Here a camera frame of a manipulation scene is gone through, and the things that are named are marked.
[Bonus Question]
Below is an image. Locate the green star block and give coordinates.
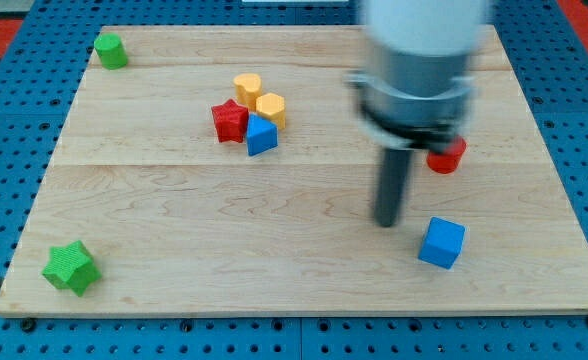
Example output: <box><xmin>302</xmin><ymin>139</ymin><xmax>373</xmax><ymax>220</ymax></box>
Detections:
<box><xmin>41</xmin><ymin>240</ymin><xmax>102</xmax><ymax>297</ymax></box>

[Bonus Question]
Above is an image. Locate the blue triangle block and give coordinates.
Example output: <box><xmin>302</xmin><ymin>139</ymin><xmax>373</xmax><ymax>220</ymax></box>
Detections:
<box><xmin>246</xmin><ymin>114</ymin><xmax>278</xmax><ymax>156</ymax></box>

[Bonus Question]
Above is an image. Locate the wooden board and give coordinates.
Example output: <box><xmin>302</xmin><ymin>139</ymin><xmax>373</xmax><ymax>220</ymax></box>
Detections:
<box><xmin>0</xmin><ymin>26</ymin><xmax>588</xmax><ymax>319</ymax></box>

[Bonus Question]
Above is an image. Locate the yellow heart block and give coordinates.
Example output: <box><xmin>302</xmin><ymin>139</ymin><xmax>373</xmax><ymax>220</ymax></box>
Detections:
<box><xmin>233</xmin><ymin>73</ymin><xmax>263</xmax><ymax>111</ymax></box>

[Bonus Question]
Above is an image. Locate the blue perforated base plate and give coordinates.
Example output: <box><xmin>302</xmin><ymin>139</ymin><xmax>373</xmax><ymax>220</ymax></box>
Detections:
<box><xmin>0</xmin><ymin>0</ymin><xmax>588</xmax><ymax>359</ymax></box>

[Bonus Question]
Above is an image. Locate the red cylinder block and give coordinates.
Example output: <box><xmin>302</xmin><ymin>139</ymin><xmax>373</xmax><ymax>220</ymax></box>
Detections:
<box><xmin>426</xmin><ymin>136</ymin><xmax>467</xmax><ymax>174</ymax></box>

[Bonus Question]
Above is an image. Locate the blue cube block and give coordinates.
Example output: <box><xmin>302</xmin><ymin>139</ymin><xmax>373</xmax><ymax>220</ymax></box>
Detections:
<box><xmin>418</xmin><ymin>217</ymin><xmax>466</xmax><ymax>269</ymax></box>

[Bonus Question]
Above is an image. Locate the yellow hexagon block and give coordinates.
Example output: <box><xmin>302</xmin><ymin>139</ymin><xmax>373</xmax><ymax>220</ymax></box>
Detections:
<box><xmin>256</xmin><ymin>93</ymin><xmax>286</xmax><ymax>130</ymax></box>

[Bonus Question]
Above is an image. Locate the red star block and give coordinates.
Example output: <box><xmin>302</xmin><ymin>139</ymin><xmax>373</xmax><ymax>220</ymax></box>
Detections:
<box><xmin>211</xmin><ymin>99</ymin><xmax>249</xmax><ymax>143</ymax></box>

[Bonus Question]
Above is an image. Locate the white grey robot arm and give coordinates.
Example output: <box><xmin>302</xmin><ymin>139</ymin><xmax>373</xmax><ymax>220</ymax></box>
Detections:
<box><xmin>347</xmin><ymin>0</ymin><xmax>491</xmax><ymax>227</ymax></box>

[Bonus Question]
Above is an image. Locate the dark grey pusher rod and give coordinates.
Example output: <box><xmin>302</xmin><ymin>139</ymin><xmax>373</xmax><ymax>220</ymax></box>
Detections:
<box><xmin>373</xmin><ymin>148</ymin><xmax>413</xmax><ymax>228</ymax></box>

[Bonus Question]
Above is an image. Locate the green cylinder block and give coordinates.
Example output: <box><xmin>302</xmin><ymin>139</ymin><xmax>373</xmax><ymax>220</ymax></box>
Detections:
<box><xmin>94</xmin><ymin>33</ymin><xmax>128</xmax><ymax>70</ymax></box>

